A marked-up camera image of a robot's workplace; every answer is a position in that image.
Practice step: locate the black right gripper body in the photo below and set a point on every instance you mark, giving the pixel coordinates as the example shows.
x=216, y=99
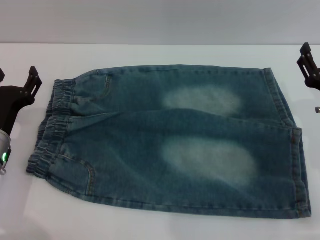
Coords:
x=314, y=83

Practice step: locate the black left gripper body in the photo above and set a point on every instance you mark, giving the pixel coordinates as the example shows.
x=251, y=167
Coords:
x=12, y=100

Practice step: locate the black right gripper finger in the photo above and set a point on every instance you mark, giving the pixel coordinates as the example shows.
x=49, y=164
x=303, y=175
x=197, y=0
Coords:
x=308, y=65

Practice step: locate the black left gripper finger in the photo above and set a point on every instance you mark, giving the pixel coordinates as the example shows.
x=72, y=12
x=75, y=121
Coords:
x=33, y=81
x=1, y=75

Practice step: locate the blue denim shorts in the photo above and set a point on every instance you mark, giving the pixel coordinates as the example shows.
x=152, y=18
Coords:
x=175, y=140

